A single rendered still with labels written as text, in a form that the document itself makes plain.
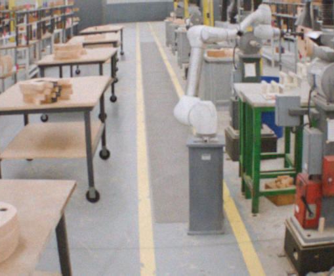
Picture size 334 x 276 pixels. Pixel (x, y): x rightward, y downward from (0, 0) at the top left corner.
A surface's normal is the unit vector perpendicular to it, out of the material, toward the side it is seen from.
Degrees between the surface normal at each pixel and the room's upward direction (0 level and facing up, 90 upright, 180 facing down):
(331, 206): 90
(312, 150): 90
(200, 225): 90
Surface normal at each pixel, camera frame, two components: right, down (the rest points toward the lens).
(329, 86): -0.09, 0.27
